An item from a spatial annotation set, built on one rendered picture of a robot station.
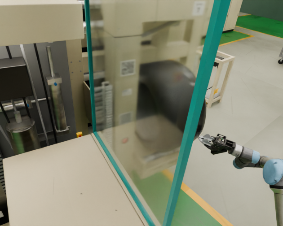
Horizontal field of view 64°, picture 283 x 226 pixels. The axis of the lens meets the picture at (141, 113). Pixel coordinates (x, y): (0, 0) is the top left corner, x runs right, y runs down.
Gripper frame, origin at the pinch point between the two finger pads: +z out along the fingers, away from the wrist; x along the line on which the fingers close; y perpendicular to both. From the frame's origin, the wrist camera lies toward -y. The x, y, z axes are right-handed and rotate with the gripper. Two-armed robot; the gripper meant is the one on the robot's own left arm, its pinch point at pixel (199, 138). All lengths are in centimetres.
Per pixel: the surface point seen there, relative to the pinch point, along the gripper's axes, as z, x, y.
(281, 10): -249, -1027, -403
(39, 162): 60, 60, 39
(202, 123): 3.3, 1.7, 18.1
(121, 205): 25, 63, 45
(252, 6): -135, -1083, -449
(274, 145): -116, -116, -136
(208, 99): -20, -175, -157
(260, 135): -99, -130, -143
